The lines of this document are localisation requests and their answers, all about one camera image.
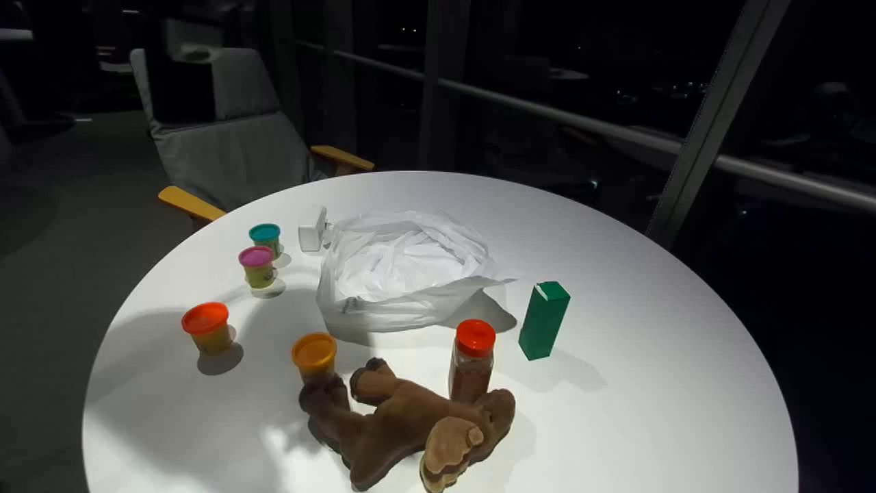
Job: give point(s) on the white plastic bag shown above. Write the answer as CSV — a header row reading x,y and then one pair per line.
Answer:
x,y
395,272

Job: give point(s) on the brown jar red lid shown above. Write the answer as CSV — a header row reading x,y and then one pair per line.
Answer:
x,y
472,359

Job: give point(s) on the green rectangular box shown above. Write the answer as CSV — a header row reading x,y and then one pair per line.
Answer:
x,y
543,319

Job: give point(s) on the yellow lid dough cup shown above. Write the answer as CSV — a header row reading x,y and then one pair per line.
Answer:
x,y
313,353

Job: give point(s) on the brown plush toy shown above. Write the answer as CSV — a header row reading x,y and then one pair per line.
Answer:
x,y
375,419

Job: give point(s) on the orange lid dough cup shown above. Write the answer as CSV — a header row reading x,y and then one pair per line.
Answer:
x,y
207,325

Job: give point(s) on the teal lid dough cup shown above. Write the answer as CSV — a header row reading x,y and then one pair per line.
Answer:
x,y
265,237

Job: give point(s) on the purple lid dough cup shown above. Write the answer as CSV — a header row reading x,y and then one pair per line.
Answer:
x,y
259,267

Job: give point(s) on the grey armchair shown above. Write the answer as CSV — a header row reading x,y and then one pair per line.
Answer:
x,y
245,151

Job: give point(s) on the metal window railing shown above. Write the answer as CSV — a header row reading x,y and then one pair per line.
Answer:
x,y
803,185

